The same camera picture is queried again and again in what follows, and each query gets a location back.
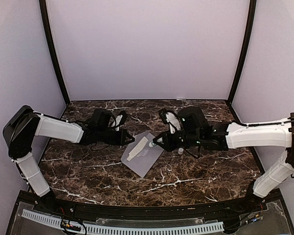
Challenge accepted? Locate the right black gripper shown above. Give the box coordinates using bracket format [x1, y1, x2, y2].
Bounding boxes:
[153, 129, 202, 152]

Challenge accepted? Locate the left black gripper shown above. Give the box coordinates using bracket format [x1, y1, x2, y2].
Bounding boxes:
[97, 127, 135, 146]

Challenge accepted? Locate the white letter paper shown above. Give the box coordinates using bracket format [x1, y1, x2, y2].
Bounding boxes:
[127, 137, 148, 161]

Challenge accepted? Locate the white glue stick cap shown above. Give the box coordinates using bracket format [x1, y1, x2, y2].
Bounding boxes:
[178, 148, 184, 155]

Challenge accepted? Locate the grey envelope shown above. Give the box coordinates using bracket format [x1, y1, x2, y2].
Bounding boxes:
[121, 131, 164, 178]

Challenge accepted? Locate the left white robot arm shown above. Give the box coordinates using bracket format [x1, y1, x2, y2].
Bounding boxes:
[2, 105, 135, 213]

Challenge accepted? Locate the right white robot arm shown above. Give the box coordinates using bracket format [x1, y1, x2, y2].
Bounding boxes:
[151, 106, 294, 212]

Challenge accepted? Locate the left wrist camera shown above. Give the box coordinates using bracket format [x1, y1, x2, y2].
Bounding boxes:
[115, 111, 127, 128]

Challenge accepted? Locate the black front rail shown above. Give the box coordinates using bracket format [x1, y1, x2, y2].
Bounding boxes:
[27, 196, 261, 221]

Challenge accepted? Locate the white slotted cable duct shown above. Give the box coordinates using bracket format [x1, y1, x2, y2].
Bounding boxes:
[22, 209, 224, 235]

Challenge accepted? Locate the left black frame post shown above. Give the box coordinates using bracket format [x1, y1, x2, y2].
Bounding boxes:
[39, 0, 71, 106]

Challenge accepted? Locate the black frame post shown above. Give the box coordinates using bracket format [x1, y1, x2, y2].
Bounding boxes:
[227, 0, 257, 106]
[39, 0, 71, 106]

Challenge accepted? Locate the right black frame post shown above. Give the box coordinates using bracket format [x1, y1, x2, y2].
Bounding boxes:
[227, 0, 257, 106]

